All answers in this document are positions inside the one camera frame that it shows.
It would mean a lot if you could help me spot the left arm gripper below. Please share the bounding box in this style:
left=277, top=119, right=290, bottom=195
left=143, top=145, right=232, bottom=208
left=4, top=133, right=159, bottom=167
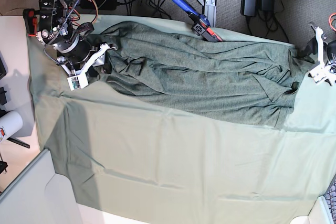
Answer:
left=299, top=37, right=318, bottom=61

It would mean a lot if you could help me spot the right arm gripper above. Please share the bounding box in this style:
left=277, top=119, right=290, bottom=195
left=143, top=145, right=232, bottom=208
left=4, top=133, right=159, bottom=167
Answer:
left=88, top=52, right=112, bottom=78

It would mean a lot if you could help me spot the green T-shirt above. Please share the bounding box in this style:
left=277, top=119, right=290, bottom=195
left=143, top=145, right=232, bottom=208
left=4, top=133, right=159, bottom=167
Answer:
left=88, top=22, right=313, bottom=129

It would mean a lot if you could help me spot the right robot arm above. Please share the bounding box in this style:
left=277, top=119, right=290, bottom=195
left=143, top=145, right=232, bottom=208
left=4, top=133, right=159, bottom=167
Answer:
left=36, top=0, right=112, bottom=77

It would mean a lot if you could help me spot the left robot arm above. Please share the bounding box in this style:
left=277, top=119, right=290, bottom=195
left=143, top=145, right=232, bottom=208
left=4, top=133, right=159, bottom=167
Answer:
left=301, top=13, right=335, bottom=64

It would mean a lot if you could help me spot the black power adapter left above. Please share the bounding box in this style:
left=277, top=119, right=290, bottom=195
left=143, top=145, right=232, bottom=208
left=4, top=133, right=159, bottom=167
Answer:
left=79, top=0, right=119, bottom=10

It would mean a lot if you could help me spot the light green table cloth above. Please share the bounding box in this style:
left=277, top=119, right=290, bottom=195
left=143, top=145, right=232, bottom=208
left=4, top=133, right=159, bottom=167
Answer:
left=26, top=14, right=336, bottom=224

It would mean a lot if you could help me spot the blue orange clamp at corner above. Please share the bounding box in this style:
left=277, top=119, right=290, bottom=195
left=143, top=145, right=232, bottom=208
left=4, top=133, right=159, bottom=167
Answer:
left=23, top=8, right=39, bottom=37

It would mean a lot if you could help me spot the blue orange clamp on cloth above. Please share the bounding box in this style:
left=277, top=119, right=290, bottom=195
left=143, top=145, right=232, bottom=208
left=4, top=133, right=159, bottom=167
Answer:
left=172, top=0, right=223, bottom=42

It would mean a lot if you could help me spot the white paper roll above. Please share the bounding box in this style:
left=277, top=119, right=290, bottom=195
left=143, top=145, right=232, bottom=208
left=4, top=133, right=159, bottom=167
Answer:
left=0, top=111, right=23, bottom=142

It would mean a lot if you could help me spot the black stick on table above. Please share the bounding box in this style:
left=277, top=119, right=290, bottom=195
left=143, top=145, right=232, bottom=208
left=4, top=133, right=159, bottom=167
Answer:
left=7, top=137, right=30, bottom=148

